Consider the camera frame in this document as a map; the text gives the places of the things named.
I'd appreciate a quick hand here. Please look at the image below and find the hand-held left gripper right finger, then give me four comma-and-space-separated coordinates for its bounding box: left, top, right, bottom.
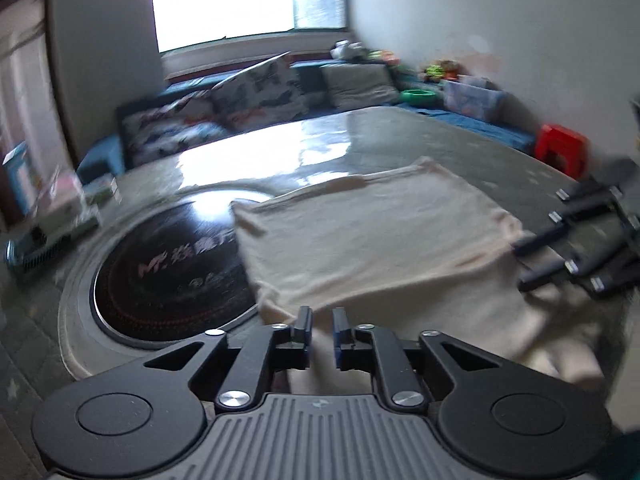
332, 306, 506, 408

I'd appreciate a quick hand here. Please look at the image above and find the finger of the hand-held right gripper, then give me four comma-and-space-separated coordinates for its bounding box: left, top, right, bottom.
517, 240, 640, 301
512, 185, 626, 258

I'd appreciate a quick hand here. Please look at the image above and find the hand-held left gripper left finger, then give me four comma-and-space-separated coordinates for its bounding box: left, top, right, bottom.
142, 306, 315, 411

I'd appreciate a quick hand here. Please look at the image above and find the cream fleece garment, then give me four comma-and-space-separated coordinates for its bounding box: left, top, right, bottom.
231, 156, 606, 396

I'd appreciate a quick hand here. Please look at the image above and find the red plastic stool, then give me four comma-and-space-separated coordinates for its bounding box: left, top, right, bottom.
534, 124, 591, 178

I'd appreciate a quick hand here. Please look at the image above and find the blue sofa blanket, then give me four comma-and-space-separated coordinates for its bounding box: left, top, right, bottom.
400, 102, 536, 153

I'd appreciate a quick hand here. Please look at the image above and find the black round induction cooker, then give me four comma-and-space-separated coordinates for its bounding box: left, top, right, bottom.
57, 185, 281, 381

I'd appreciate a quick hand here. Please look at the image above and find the clear plastic storage box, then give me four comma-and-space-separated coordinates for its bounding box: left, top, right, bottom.
442, 75, 506, 123

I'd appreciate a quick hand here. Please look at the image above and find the green bowl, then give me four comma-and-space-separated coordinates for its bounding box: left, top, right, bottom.
400, 89, 436, 107

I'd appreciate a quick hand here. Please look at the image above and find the grey cushion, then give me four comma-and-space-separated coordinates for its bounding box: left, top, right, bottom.
320, 62, 401, 111

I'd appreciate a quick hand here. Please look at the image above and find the flat butterfly print cushion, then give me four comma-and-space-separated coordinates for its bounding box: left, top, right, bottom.
120, 95, 231, 166

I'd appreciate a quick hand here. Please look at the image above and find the large butterfly print cushion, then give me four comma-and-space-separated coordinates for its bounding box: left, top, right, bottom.
212, 52, 311, 131

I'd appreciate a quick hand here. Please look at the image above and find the green packet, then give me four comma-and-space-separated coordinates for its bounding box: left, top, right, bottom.
85, 175, 122, 207

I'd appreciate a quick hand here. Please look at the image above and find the blue corner sofa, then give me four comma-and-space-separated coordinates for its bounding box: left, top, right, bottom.
75, 57, 536, 181

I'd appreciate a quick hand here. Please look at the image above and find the black and white plush toy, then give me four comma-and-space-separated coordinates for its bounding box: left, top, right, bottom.
330, 40, 368, 61

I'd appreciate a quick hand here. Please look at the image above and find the white box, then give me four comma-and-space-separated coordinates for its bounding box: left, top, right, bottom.
30, 170, 101, 241

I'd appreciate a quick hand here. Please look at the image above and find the blue small item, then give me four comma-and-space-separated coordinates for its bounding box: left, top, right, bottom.
5, 237, 68, 278

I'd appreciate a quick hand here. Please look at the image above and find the window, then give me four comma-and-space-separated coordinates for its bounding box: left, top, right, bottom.
150, 0, 348, 53

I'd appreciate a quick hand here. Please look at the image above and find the dark wooden door frame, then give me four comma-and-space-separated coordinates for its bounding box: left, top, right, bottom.
45, 0, 81, 171

